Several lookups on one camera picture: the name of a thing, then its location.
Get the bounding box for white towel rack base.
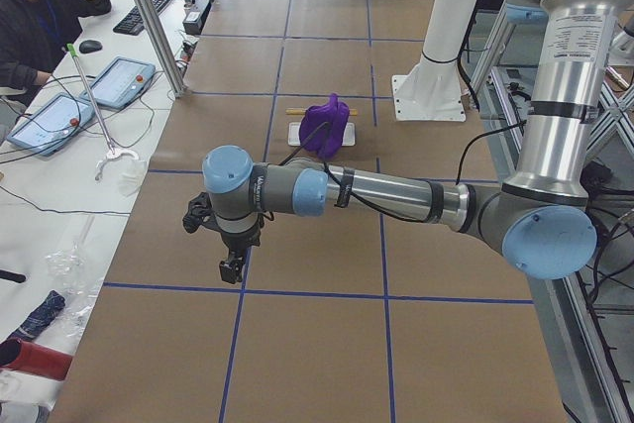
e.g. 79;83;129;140
287;122;356;147

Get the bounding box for aluminium frame post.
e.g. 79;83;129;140
134;0;186;98

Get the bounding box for red cylinder bottle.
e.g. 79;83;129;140
1;339;73;381

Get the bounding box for near teach pendant tablet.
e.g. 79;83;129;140
7;93;94;156

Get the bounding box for clear plastic bag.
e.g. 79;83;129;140
45;215;103;343

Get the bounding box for far teach pendant tablet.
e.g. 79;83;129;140
91;56;156;110

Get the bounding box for black computer mouse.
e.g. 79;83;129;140
79;40;103;54

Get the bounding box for seated person in black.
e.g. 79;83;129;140
1;0;111;106

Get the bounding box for purple microfiber towel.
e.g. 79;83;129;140
299;93;350;160

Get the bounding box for long grabber reach tool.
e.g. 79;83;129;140
65;44;140;181

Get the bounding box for black computer keyboard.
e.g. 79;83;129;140
112;0;178;37

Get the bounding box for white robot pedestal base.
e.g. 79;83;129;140
392;0;477;123

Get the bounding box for upper wooden rack bar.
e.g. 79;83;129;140
285;108;359;116

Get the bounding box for left black braided cable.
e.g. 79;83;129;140
279;118;527;224

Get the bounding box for blue black handheld tool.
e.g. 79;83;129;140
8;290;65;342

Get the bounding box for teach pendant tablet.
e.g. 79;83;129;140
7;93;94;156
91;56;156;110

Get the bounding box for black computer box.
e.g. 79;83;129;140
182;0;211;36

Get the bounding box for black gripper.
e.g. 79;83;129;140
219;227;262;284

